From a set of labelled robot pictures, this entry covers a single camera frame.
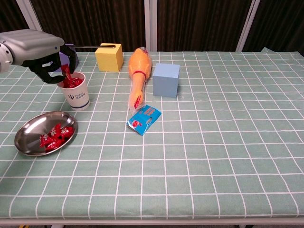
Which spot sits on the white partition frame post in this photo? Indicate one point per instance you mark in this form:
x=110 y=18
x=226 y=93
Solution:
x=28 y=14
x=247 y=23
x=150 y=23

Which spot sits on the orange rubber chicken toy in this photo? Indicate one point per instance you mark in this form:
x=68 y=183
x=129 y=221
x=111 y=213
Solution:
x=140 y=64

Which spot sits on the blue snack packet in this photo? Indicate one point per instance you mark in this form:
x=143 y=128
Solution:
x=142 y=120

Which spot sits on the green checked tablecloth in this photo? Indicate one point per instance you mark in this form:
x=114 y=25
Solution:
x=213 y=142

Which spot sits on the yellow foam cube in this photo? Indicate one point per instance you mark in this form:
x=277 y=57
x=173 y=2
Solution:
x=108 y=60

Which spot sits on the white paper cup blue logo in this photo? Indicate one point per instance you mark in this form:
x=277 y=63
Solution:
x=77 y=97

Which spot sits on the purple foam cube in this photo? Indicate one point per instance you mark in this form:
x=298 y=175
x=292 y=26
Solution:
x=61 y=57

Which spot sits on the round stainless steel plate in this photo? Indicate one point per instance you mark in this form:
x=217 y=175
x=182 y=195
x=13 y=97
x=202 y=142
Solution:
x=31 y=133

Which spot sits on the light blue foam cube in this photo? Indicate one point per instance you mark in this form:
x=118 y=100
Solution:
x=165 y=83

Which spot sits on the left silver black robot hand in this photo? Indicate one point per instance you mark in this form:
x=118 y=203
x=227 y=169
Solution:
x=31 y=46

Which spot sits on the white table frame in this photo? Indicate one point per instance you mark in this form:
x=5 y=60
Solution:
x=152 y=222

